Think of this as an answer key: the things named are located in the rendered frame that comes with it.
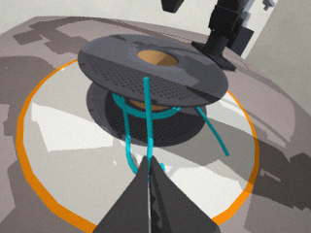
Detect white circular mat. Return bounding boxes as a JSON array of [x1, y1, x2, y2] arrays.
[[22, 61, 256, 226]]

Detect turquoise wire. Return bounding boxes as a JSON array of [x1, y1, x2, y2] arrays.
[[112, 77, 229, 175]]

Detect orange painted ring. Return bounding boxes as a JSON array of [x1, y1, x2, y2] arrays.
[[16, 59, 259, 233]]

